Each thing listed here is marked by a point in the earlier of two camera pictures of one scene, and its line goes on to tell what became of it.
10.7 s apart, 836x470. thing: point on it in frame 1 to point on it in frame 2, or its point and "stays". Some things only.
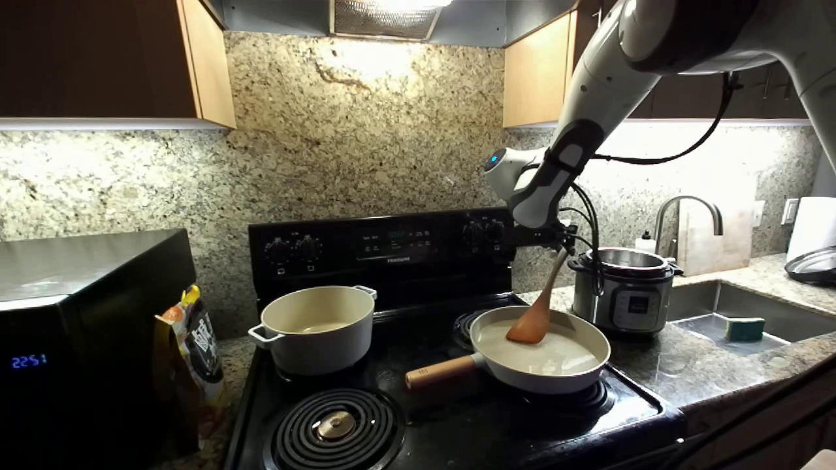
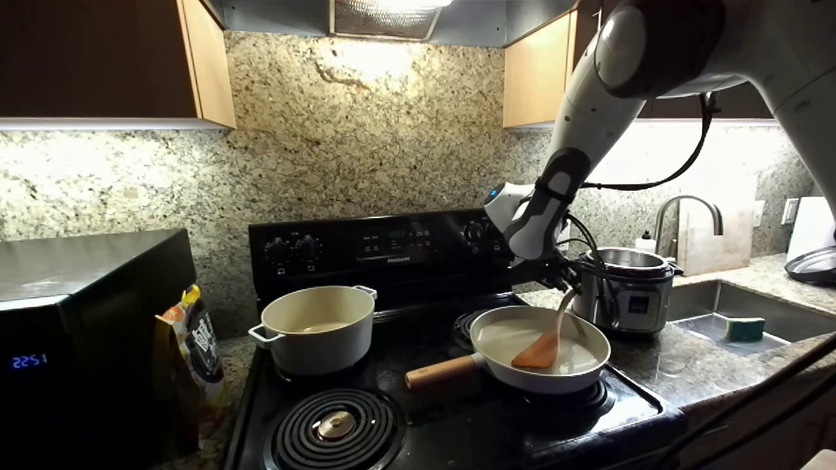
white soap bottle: x=643 y=244 stays
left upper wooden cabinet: x=114 y=67 stays
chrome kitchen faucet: x=717 y=215 stays
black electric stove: x=434 y=274 stays
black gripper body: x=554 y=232 to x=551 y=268
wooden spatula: x=534 y=323 to x=545 y=350
